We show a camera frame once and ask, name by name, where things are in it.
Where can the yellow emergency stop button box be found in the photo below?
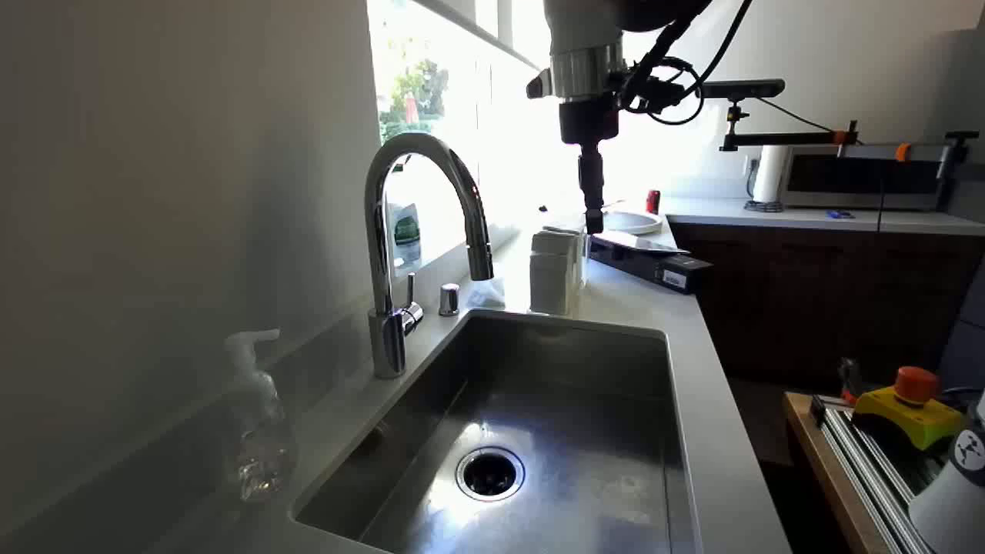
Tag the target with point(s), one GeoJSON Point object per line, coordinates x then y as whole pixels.
{"type": "Point", "coordinates": [911, 408]}

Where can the chrome gooseneck faucet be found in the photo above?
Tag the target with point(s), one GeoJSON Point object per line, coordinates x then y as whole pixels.
{"type": "Point", "coordinates": [389, 322]}

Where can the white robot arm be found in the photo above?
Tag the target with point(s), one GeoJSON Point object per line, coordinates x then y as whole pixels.
{"type": "Point", "coordinates": [600, 62]}

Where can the black camera on tripod arm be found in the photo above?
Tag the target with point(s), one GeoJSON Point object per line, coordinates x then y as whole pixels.
{"type": "Point", "coordinates": [764, 91]}

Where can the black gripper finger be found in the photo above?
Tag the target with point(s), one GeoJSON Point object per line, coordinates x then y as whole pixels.
{"type": "Point", "coordinates": [597, 190]}
{"type": "Point", "coordinates": [589, 185]}

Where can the small chrome sink button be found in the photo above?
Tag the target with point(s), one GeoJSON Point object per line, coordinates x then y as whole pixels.
{"type": "Point", "coordinates": [446, 299]}

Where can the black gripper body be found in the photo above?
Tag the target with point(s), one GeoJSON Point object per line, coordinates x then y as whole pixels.
{"type": "Point", "coordinates": [589, 120]}

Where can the silver microwave oven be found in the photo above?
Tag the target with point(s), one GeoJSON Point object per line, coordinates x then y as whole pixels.
{"type": "Point", "coordinates": [876, 178]}

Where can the black flat box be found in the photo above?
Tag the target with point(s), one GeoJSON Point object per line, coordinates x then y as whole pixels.
{"type": "Point", "coordinates": [674, 269]}

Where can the white plate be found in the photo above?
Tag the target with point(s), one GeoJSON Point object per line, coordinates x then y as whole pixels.
{"type": "Point", "coordinates": [631, 223]}

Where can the red cup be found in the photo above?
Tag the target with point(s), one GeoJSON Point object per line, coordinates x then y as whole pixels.
{"type": "Point", "coordinates": [652, 201]}

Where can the stainless steel sink basin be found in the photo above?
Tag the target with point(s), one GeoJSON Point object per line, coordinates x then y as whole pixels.
{"type": "Point", "coordinates": [520, 435]}

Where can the clear pump soap dispenser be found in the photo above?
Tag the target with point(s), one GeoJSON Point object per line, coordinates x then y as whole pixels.
{"type": "Point", "coordinates": [263, 452]}

